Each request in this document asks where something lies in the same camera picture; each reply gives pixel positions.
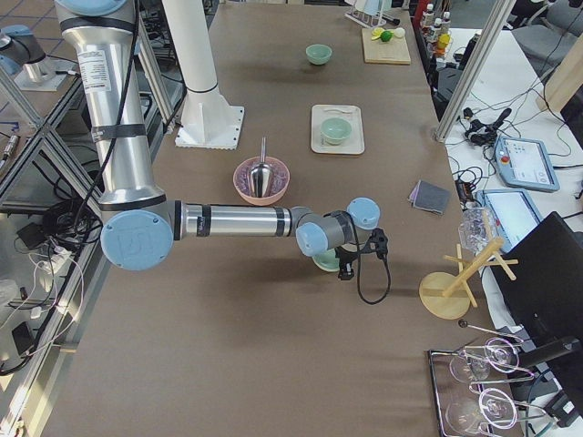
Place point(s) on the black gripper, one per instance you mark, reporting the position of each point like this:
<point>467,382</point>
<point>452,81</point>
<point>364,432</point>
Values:
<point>344,260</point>

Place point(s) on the green bowl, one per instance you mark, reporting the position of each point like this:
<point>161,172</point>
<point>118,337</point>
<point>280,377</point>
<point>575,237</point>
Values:
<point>327,261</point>
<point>335,130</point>
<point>318,54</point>

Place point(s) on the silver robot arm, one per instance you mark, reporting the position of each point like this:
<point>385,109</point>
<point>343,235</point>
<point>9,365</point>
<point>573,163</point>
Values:
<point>140,224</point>
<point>25,60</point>

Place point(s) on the wooden cup tree stand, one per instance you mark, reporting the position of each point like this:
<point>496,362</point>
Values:
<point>449,296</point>

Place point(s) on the grey folded cloth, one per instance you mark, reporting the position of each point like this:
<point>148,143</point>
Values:
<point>429,197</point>

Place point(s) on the pink bowl with ice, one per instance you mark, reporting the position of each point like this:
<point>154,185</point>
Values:
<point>281,180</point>

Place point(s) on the metal ice scoop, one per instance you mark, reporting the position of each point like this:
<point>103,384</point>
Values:
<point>260,175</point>

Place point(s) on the clear plastic cup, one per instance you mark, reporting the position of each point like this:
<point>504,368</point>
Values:
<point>476,229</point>

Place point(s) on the green bowl on tray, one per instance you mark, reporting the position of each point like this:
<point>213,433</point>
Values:
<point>335,130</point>

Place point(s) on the cream rabbit tray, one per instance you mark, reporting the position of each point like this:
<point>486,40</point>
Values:
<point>354,145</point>

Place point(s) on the white plastic spoon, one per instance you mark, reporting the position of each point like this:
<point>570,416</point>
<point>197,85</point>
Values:
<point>342,110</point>

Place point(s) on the wine glass upper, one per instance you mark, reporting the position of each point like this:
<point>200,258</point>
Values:
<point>475,363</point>

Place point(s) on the teach pendant tablet near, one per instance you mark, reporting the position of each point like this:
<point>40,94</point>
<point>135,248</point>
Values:
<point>515,213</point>

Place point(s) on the teach pendant tablet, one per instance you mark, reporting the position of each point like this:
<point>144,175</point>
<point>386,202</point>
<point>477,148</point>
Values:
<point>525,163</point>
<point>515,213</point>

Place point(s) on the black monitor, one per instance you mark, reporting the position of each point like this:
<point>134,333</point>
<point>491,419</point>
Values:
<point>546,295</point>

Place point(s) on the wine glass lower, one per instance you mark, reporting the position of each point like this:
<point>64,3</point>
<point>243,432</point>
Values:
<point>484,414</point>

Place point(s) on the teach pendant tablet far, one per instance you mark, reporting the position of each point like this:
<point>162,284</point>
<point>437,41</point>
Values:
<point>525,163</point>

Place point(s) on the wooden cutting board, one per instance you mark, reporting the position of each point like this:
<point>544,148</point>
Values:
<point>393,52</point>

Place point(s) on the green lime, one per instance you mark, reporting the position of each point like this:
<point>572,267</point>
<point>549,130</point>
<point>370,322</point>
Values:
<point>386,36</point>

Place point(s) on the white camera stand base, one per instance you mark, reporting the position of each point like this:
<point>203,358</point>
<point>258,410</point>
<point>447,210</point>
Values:
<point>207,119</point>

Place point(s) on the aluminium frame post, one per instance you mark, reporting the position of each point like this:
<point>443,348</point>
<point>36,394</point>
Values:
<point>494,24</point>

